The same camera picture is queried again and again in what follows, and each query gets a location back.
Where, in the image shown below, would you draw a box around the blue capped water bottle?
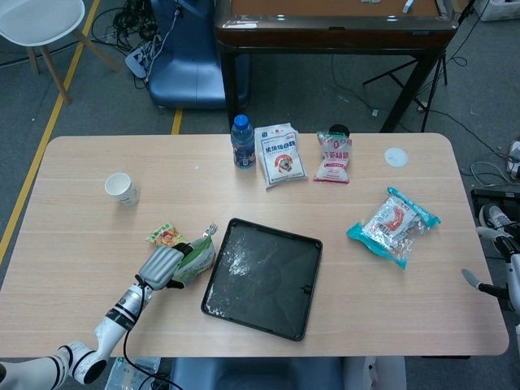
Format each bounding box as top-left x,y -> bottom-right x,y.
230,114 -> 257,170

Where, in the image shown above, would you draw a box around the teal red snack bag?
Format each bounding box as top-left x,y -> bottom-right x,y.
345,186 -> 442,271

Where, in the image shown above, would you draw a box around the blue robot torso base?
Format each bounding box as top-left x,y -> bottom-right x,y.
168,356 -> 345,390

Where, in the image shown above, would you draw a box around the clear plastic wrapped pack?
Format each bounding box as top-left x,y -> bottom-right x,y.
107,357 -> 162,390

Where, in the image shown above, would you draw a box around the black foot platform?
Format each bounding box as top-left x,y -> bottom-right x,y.
470,188 -> 520,212

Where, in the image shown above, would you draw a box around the red white snack bag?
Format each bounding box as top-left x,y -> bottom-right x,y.
312,129 -> 353,185

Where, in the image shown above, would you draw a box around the black floor cable bundle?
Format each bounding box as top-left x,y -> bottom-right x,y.
91,0 -> 163,54

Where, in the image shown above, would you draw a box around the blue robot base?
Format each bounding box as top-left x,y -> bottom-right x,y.
146,0 -> 251,111

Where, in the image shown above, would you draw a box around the white robot torso cover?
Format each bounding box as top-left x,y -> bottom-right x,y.
344,356 -> 407,390

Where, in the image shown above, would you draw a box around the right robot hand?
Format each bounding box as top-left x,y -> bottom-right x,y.
461,225 -> 520,314

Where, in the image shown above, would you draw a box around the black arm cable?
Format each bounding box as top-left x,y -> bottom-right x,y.
121,275 -> 176,387

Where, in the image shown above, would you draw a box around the brown mahjong table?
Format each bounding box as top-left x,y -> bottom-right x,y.
214,0 -> 462,134

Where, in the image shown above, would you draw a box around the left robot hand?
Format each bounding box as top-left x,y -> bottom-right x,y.
137,242 -> 193,290

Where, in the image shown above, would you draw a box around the white floor power strip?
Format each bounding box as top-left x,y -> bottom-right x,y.
124,34 -> 163,80

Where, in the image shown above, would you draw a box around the white round grommet cap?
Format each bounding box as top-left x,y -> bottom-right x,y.
384,146 -> 410,167

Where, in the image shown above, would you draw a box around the black tray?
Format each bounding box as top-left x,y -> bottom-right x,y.
201,218 -> 324,342

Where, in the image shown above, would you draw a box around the grey sneaker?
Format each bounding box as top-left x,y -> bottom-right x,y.
479,204 -> 513,228

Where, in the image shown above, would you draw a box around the green snack chip bag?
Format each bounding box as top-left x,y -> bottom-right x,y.
145,221 -> 189,248

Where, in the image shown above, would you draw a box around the white chair wooden legs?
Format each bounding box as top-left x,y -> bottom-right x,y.
0,0 -> 121,105

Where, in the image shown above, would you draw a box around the black tripod stand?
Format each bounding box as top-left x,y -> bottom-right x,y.
362,0 -> 476,133

